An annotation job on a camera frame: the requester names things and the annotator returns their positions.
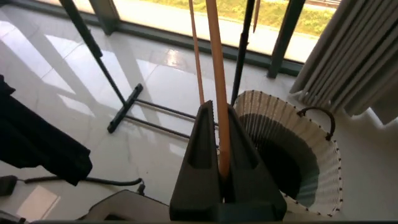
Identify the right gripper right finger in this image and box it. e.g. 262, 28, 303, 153
223, 104, 287, 220

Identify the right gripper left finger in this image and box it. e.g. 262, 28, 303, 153
169, 100, 223, 220

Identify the black garment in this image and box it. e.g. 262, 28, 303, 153
0, 74, 93, 187

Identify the white laundry basket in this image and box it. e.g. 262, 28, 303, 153
233, 89, 344, 218

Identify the black clothes rack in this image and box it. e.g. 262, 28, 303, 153
58, 0, 256, 149

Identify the window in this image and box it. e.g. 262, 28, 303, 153
0, 0, 343, 78

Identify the grey curtain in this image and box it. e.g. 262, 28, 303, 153
289, 0, 398, 116

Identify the black cable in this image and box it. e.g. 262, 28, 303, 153
0, 175, 146, 197

